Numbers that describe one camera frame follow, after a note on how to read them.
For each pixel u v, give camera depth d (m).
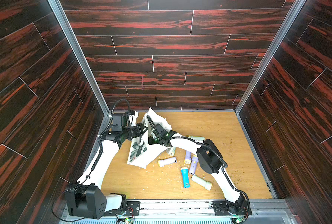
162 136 0.77
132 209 0.72
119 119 0.60
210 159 0.58
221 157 0.60
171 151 0.81
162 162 0.88
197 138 1.01
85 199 0.39
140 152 0.77
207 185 0.79
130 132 0.66
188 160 0.88
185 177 0.84
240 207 0.64
